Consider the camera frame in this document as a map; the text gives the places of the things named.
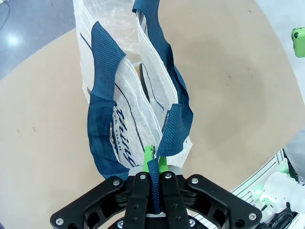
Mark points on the finger of the right gripper with green tip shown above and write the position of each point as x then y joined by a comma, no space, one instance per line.
299,43

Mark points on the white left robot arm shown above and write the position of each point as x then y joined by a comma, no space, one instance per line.
278,190

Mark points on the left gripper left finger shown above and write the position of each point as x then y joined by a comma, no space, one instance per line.
138,200

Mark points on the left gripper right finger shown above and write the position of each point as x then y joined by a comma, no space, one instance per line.
176,200

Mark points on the aluminium profile mounting frame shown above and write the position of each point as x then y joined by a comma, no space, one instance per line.
252,188

